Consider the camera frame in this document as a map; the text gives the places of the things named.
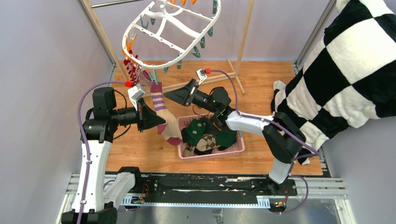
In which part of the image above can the pink plastic basket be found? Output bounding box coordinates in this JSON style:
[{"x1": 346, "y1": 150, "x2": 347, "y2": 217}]
[{"x1": 177, "y1": 114, "x2": 245, "y2": 161}]

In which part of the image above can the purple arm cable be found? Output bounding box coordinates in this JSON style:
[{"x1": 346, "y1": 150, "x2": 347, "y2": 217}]
[
  {"x1": 76, "y1": 81, "x2": 140, "y2": 224},
  {"x1": 210, "y1": 69, "x2": 321, "y2": 216}
]

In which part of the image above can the cream purple striped sock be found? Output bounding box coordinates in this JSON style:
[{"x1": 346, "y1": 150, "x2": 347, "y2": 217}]
[
  {"x1": 140, "y1": 70, "x2": 153, "y2": 89},
  {"x1": 150, "y1": 81, "x2": 183, "y2": 146}
]

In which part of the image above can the dark green sock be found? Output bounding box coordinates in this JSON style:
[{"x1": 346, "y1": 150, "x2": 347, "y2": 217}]
[
  {"x1": 214, "y1": 126, "x2": 237, "y2": 147},
  {"x1": 181, "y1": 119, "x2": 206, "y2": 146}
]

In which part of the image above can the argyle brown sock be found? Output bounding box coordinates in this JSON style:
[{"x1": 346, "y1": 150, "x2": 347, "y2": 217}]
[
  {"x1": 182, "y1": 143, "x2": 198, "y2": 157},
  {"x1": 196, "y1": 134, "x2": 220, "y2": 151}
]

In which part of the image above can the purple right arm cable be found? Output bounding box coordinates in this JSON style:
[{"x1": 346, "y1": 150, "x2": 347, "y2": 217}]
[{"x1": 210, "y1": 69, "x2": 321, "y2": 216}]

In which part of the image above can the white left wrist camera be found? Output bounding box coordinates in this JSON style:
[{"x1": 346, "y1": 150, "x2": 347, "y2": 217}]
[{"x1": 127, "y1": 84, "x2": 146, "y2": 110}]

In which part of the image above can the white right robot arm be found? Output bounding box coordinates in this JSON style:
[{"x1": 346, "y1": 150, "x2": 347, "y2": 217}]
[{"x1": 173, "y1": 79, "x2": 306, "y2": 195}]

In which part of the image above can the black white checkered blanket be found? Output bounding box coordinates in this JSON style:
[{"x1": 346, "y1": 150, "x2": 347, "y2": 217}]
[{"x1": 271, "y1": 0, "x2": 396, "y2": 149}]

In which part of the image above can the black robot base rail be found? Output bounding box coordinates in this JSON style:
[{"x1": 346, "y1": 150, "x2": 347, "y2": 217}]
[{"x1": 121, "y1": 174, "x2": 297, "y2": 209}]

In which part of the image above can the red white striped sock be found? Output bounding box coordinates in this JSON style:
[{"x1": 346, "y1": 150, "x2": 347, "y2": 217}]
[{"x1": 123, "y1": 56, "x2": 141, "y2": 84}]

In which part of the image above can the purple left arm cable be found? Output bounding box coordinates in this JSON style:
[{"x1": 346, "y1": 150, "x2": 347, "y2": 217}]
[{"x1": 76, "y1": 81, "x2": 140, "y2": 224}]

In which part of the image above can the plain black sock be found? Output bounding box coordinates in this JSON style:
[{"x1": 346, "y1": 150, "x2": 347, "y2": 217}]
[{"x1": 199, "y1": 117, "x2": 220, "y2": 135}]

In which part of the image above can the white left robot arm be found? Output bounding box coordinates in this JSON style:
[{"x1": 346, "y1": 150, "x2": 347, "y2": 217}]
[{"x1": 61, "y1": 81, "x2": 175, "y2": 224}]

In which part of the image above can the black blue sock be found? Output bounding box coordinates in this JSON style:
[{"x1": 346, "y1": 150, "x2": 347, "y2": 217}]
[{"x1": 194, "y1": 149, "x2": 213, "y2": 156}]

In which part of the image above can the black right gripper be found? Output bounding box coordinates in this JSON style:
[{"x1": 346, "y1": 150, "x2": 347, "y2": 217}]
[{"x1": 165, "y1": 78, "x2": 219, "y2": 114}]

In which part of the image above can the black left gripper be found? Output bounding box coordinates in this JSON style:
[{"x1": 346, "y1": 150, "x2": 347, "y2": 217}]
[{"x1": 111, "y1": 98, "x2": 166, "y2": 132}]

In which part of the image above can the wooden clothes rack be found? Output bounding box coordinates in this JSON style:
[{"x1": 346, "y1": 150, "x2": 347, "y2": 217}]
[{"x1": 78, "y1": 0, "x2": 256, "y2": 95}]

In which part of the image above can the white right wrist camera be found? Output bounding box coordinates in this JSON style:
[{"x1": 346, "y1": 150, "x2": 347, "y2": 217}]
[{"x1": 196, "y1": 68, "x2": 212, "y2": 86}]

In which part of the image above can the white round sock hanger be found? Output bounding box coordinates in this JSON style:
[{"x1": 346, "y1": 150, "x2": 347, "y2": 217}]
[{"x1": 121, "y1": 0, "x2": 223, "y2": 70}]

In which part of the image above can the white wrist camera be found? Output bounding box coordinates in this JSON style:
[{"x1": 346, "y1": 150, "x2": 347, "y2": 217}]
[
  {"x1": 127, "y1": 84, "x2": 146, "y2": 110},
  {"x1": 196, "y1": 68, "x2": 212, "y2": 86}
]

